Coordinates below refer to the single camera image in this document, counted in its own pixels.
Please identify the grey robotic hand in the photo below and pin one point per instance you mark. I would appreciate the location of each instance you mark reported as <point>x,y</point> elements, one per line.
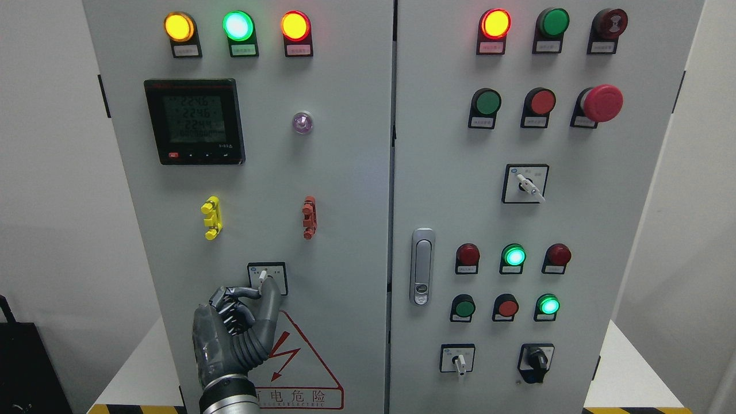
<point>234,332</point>

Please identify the white rotary selector switch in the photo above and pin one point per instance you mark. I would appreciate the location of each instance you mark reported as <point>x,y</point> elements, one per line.
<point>275,270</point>

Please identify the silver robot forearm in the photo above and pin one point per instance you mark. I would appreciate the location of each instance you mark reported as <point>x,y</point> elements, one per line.
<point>233,393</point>

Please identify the green lit indicator light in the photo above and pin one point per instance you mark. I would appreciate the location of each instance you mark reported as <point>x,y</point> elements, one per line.
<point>241,33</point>

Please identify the red-rimmed yellow indicator light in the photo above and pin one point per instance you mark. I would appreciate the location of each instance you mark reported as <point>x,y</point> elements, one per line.
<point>296,30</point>

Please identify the red electric hazard warning sign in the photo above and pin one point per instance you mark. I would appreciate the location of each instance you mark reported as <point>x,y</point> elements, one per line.
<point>295,377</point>

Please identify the yellow terminal clip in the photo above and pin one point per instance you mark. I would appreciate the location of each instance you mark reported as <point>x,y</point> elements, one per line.
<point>212,217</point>

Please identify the red terminal clip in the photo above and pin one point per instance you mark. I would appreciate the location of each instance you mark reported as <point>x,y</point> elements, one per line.
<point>309,222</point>

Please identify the grey left cabinet door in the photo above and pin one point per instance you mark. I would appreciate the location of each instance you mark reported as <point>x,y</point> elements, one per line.
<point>337,279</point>

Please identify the grey cabinet door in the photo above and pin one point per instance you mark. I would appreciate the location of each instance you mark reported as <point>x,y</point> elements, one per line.
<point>337,279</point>
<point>450,178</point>

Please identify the black digital power meter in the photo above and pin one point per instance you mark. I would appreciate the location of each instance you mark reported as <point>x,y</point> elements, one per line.
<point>196,121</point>

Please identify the clear small bulb lamp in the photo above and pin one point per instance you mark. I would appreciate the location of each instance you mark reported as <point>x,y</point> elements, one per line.
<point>302,122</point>

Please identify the green push button lower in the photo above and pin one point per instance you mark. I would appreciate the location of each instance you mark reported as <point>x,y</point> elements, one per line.
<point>462,308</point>

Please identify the green push button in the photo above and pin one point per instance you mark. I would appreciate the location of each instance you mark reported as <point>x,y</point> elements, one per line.
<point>462,308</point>
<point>484,106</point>

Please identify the dark red indicator left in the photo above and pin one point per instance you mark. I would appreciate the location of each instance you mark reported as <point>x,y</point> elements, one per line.
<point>467,259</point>

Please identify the dark red indicator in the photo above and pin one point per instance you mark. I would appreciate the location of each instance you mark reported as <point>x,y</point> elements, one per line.
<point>557,257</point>
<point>467,259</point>

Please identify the red push button lower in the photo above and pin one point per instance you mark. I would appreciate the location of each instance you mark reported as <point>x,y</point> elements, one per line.
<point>505,308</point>

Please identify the red push button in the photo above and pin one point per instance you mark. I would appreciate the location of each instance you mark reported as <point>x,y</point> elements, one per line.
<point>505,308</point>
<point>537,106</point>

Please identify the green lit indicator middle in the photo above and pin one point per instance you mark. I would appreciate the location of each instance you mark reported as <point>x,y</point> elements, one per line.
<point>512,259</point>

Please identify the yellow indicator light top left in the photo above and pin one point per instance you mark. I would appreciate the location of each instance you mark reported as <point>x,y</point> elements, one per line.
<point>183,35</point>

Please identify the green lit indicator lower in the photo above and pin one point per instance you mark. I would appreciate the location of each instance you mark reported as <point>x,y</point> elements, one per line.
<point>546,308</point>

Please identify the dark red indicator right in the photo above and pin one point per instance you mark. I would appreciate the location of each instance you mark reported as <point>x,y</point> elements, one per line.
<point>557,257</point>

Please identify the green push button upper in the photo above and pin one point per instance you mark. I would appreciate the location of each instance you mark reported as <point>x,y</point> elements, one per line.
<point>484,106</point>

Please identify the grey right cabinet door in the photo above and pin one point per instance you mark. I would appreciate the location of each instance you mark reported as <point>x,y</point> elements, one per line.
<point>450,178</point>

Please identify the red push button upper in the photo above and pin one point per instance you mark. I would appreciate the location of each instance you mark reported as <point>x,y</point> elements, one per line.
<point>537,106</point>

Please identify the red-rimmed lit indicator right door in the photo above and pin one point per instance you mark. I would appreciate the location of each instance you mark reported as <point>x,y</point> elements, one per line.
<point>492,32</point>

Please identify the red emergency stop button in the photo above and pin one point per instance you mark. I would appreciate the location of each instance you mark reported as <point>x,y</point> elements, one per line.
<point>595,105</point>

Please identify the green unlit indicator top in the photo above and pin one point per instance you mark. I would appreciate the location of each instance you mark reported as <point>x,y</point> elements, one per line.
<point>550,27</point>

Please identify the dark red buzzer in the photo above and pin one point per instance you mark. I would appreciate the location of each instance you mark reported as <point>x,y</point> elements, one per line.
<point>606,28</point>

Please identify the black case with handle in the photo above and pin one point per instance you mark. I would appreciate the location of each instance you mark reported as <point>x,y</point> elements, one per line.
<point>29,384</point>

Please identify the silver door handle lock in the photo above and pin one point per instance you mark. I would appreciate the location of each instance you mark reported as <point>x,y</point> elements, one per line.
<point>423,242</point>

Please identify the white selector switch lower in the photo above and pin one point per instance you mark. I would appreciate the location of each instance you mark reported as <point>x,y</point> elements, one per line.
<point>457,358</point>

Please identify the black rotary knob switch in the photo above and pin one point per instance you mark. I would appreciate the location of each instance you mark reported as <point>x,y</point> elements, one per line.
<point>534,361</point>

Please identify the white selector switch upper right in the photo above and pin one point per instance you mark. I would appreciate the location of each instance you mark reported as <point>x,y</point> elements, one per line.
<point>524,183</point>

